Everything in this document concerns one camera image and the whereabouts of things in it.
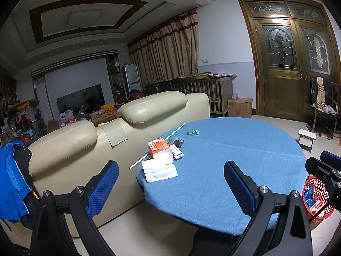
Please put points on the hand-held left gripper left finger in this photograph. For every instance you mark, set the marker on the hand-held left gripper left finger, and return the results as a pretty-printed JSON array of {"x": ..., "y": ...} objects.
[{"x": 104, "y": 186}]

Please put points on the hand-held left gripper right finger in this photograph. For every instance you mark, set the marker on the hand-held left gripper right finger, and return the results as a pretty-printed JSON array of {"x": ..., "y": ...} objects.
[{"x": 239, "y": 189}]

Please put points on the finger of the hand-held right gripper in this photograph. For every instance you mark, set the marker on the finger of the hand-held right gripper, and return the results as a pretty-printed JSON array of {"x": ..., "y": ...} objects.
[
  {"x": 331, "y": 157},
  {"x": 319, "y": 168}
]

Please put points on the red mesh basket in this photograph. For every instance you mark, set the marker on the red mesh basket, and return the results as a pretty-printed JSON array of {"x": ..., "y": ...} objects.
[{"x": 323, "y": 193}]

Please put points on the blue plastic bag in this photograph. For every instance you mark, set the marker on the blue plastic bag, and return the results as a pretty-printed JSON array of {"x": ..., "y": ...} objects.
[{"x": 309, "y": 195}]

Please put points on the orange white carton box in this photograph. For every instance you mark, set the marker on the orange white carton box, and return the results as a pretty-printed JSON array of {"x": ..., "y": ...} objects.
[{"x": 317, "y": 207}]

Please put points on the small white stool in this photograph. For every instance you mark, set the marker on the small white stool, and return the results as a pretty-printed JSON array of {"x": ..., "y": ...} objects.
[{"x": 307, "y": 134}]

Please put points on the round blue table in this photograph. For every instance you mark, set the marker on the round blue table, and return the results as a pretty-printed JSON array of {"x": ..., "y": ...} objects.
[{"x": 226, "y": 144}]

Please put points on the clear plastic bag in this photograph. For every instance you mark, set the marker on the clear plastic bag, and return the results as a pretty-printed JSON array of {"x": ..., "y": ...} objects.
[{"x": 329, "y": 109}]

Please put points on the beige sofa patch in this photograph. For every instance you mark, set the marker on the beige sofa patch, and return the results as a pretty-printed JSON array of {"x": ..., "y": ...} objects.
[{"x": 115, "y": 135}]

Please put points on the cream leather sofa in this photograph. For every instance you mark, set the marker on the cream leather sofa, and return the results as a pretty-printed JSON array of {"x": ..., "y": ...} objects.
[{"x": 80, "y": 138}]

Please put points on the dark metal chair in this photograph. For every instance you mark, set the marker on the dark metal chair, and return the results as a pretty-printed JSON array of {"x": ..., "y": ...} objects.
[{"x": 314, "y": 93}]

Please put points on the orange white tissue pack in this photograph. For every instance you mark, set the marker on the orange white tissue pack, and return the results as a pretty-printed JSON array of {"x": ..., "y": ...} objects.
[{"x": 157, "y": 146}]

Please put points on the striped scarf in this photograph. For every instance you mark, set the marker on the striped scarf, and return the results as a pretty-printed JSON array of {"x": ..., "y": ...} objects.
[{"x": 320, "y": 90}]

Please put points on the white pink small box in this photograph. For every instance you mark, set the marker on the white pink small box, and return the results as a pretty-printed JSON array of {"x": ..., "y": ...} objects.
[{"x": 177, "y": 152}]

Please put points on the dark snack wrapper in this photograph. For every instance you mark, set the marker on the dark snack wrapper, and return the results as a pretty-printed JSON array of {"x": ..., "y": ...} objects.
[{"x": 179, "y": 142}]

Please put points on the yellow snack box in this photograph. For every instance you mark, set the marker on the yellow snack box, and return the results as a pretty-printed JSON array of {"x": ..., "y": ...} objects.
[{"x": 108, "y": 109}]

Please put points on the wooden glass double door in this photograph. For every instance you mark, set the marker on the wooden glass double door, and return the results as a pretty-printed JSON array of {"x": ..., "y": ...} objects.
[{"x": 282, "y": 93}]

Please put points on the brown cardboard box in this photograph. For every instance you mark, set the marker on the brown cardboard box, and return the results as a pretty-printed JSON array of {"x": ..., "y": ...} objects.
[{"x": 239, "y": 108}]

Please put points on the black jacket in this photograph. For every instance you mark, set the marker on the black jacket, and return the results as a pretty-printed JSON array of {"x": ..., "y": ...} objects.
[{"x": 24, "y": 165}]

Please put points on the long white stick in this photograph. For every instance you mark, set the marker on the long white stick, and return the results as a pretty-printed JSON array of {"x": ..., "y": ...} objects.
[{"x": 177, "y": 129}]

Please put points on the black television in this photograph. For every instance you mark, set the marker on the black television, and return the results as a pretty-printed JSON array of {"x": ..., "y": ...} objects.
[{"x": 80, "y": 100}]

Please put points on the blue jacket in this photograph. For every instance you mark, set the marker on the blue jacket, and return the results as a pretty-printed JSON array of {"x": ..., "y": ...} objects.
[{"x": 12, "y": 181}]

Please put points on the wooden baby crib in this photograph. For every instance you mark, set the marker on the wooden baby crib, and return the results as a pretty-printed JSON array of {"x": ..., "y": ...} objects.
[{"x": 226, "y": 96}]

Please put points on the pile of toys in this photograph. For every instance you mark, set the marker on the pile of toys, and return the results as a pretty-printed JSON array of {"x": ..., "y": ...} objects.
[{"x": 24, "y": 122}]

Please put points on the black leather sofa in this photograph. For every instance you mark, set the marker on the black leather sofa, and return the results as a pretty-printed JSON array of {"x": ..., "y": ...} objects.
[{"x": 154, "y": 87}]

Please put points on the white standing air conditioner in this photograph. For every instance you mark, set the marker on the white standing air conditioner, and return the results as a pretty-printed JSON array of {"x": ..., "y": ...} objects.
[{"x": 132, "y": 78}]

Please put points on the round woven tray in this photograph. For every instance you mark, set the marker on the round woven tray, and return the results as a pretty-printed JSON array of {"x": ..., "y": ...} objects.
[{"x": 191, "y": 75}]

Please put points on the beige curtains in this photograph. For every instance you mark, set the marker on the beige curtains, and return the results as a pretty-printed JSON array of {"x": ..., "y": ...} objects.
[{"x": 167, "y": 50}]

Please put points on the square ceiling lamp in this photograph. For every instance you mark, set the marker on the square ceiling lamp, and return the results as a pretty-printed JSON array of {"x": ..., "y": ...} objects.
[{"x": 84, "y": 18}]

